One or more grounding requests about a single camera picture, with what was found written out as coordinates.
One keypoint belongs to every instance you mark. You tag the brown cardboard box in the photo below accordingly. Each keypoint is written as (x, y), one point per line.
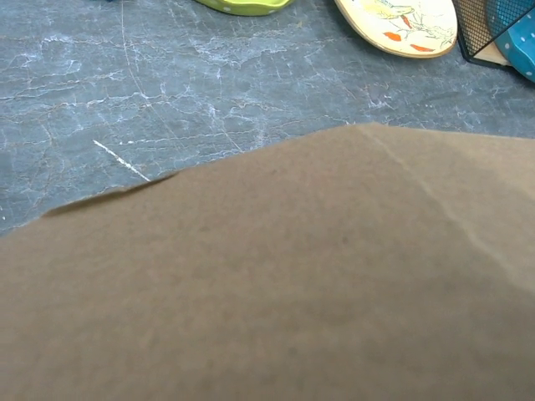
(365, 262)

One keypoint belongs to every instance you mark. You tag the green polka dot plate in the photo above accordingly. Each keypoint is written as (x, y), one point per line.
(248, 8)

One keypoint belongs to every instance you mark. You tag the cream plate with branch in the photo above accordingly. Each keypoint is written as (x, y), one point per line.
(407, 28)

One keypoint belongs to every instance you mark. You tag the blue polka dot plate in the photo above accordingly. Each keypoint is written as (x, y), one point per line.
(518, 37)

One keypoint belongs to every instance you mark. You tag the black wire shelf rack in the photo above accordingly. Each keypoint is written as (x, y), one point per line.
(482, 23)

